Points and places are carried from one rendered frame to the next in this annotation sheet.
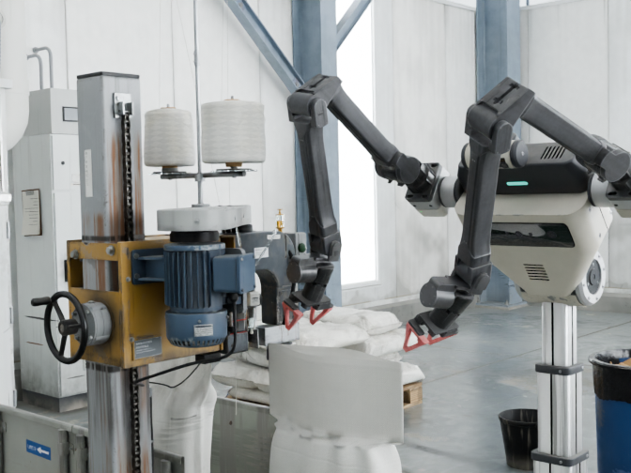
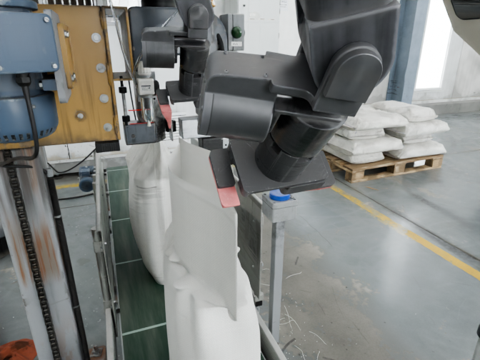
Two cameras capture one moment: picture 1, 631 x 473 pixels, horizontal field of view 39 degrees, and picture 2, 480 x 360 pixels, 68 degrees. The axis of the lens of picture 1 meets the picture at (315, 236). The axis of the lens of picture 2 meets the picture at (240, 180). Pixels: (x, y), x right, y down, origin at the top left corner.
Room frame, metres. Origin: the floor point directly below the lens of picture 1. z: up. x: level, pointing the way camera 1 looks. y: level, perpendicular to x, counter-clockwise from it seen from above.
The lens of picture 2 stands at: (1.76, -0.42, 1.26)
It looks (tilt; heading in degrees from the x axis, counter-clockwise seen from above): 21 degrees down; 27
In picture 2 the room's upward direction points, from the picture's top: straight up
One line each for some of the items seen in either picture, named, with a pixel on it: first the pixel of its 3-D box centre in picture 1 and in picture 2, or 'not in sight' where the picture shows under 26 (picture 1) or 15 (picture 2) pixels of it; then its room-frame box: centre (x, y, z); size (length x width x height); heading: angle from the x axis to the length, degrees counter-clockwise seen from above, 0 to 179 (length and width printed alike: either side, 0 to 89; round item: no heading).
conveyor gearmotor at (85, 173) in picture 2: not in sight; (90, 177); (3.42, 1.64, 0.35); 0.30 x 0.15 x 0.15; 48
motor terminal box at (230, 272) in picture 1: (235, 278); (18, 51); (2.16, 0.20, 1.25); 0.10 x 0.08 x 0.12; 163
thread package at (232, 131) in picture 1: (233, 133); not in sight; (2.31, 0.21, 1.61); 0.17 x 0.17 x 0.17
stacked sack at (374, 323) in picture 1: (347, 320); (400, 110); (6.06, -0.21, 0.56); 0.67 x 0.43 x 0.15; 48
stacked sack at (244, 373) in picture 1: (266, 368); not in sight; (5.70, 0.33, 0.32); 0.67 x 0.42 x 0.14; 142
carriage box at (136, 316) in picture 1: (145, 296); (41, 75); (2.38, 0.46, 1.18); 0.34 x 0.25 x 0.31; 138
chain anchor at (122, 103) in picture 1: (124, 105); not in sight; (2.26, 0.47, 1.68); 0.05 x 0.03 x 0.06; 138
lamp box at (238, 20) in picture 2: (291, 247); (231, 32); (2.68, 0.07, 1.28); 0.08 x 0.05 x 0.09; 48
